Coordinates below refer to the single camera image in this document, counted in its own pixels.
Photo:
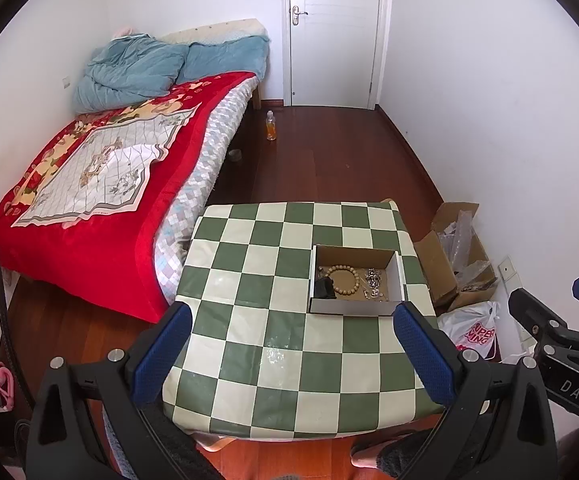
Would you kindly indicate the white wall socket panel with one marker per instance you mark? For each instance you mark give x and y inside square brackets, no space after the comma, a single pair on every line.
[508,270]

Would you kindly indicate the white door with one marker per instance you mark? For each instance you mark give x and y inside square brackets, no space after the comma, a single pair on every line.
[337,45]

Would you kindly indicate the small cup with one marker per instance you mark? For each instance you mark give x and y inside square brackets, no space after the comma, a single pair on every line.
[235,154]

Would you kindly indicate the clear plastic packaging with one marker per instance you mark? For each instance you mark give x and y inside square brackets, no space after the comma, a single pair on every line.
[462,245]

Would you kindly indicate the blue quilt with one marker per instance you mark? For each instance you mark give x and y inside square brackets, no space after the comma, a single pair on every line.
[129,75]

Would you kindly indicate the person's foot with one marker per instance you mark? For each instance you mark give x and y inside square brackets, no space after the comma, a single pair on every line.
[367,455]

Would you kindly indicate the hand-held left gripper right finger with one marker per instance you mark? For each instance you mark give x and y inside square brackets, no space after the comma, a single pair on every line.
[422,355]

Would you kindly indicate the black wristband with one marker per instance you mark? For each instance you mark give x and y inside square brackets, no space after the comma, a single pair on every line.
[324,290]

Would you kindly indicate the white printed plastic bag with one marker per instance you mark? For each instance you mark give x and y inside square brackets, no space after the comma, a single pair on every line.
[469,332]

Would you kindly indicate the pink cloth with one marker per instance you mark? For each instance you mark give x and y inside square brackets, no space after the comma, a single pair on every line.
[124,33]

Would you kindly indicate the checkered bed sheet mattress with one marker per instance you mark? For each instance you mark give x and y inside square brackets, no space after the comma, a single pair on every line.
[204,175]

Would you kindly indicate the pink slipper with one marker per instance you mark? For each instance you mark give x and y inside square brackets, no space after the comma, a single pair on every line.
[0,385]

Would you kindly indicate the green checkered tablecloth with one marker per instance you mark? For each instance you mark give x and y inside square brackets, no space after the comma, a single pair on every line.
[269,340]

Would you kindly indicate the orange drink bottle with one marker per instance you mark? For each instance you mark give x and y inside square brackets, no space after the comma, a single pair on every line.
[271,129]

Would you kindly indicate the red floral blanket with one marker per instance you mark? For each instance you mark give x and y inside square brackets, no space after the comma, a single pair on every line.
[99,260]

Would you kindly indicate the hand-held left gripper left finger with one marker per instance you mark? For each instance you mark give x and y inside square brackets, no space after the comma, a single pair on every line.
[162,355]

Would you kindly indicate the white cardboard box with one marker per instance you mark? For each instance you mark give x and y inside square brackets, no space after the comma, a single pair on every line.
[402,280]

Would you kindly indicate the brown cardboard box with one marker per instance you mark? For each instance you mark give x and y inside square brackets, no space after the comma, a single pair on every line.
[434,265]

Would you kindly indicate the wooden bed frame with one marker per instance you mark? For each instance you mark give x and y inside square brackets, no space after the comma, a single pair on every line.
[257,96]

